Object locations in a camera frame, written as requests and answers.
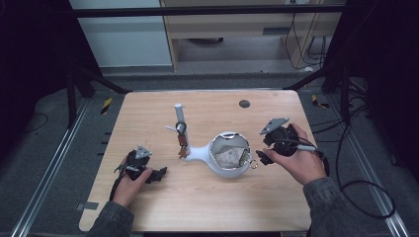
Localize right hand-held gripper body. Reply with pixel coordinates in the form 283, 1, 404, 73
259, 117, 318, 158

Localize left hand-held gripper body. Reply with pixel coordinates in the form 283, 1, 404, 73
114, 144, 154, 182

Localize silver key with ring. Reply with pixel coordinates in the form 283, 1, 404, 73
238, 148, 259, 170

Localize brown leather keychain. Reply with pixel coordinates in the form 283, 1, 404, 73
175, 120, 191, 160

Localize white bowl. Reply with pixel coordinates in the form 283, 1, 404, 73
207, 131, 253, 179

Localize white key stand with post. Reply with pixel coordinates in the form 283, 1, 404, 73
165, 103, 213, 163

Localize person's left hand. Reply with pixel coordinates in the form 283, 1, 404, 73
112, 157, 154, 209

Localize person's right hand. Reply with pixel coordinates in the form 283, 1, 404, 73
262, 122, 328, 187

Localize grey cloth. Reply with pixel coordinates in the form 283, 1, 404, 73
212, 137, 247, 168

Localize yellow black striped tape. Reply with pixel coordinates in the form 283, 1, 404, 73
310, 94, 330, 110
100, 97, 114, 117

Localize grey tape strip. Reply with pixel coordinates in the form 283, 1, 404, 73
75, 201, 100, 211

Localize white cabinet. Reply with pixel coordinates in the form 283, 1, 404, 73
68, 0, 174, 69

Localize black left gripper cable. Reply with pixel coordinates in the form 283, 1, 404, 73
109, 163, 130, 202

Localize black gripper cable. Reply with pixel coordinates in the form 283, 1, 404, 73
109, 163, 130, 202
297, 122, 397, 220

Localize black frame strut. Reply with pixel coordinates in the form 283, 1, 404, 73
64, 63, 133, 130
282, 60, 352, 126

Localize aluminium floor rail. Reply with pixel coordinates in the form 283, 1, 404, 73
9, 98, 91, 237
327, 93, 411, 237

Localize black hanging cables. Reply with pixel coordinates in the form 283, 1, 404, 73
284, 12, 328, 72

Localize thin black floor cable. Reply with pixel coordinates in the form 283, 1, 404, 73
20, 113, 49, 135

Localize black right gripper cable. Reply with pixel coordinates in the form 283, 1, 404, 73
297, 122, 397, 220

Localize black horizontal frame bar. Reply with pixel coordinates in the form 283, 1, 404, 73
69, 4, 348, 19

